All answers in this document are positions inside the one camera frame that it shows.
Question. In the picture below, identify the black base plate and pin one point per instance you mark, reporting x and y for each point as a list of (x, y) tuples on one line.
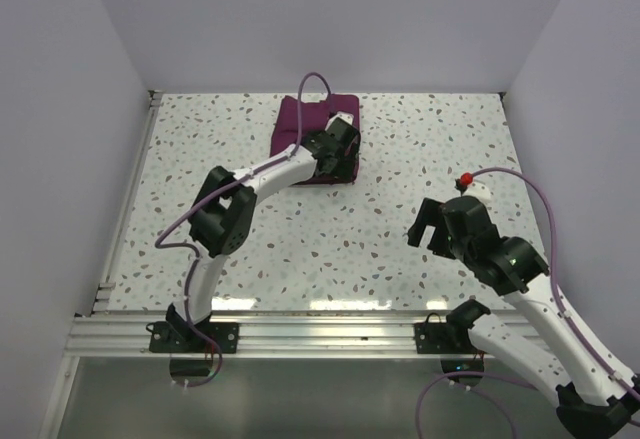
[(165, 339), (436, 335)]

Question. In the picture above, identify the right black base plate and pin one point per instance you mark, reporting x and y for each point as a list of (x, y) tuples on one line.
[(436, 335)]

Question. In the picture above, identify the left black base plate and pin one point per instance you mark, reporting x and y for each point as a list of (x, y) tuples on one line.
[(165, 339)]

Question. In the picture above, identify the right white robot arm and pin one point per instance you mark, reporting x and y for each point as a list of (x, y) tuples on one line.
[(593, 393)]

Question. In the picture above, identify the aluminium left side rail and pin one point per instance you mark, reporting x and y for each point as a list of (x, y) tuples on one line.
[(106, 283)]

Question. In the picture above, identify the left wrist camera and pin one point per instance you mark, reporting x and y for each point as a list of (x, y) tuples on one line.
[(342, 116)]

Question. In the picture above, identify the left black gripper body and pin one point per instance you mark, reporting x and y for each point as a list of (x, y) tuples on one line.
[(343, 168)]

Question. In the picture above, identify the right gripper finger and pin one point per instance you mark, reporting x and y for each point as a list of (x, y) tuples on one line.
[(417, 231), (430, 213)]

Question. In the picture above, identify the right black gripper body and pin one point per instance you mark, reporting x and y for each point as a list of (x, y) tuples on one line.
[(457, 248)]

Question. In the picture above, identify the purple surgical wrap cloth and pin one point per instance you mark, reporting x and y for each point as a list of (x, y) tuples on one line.
[(315, 116)]

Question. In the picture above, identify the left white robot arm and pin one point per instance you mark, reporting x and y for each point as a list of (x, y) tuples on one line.
[(221, 217)]

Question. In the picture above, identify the aluminium rail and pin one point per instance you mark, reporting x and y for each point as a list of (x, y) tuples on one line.
[(106, 283), (316, 335)]

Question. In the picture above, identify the aluminium front rail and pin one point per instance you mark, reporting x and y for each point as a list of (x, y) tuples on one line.
[(316, 335)]

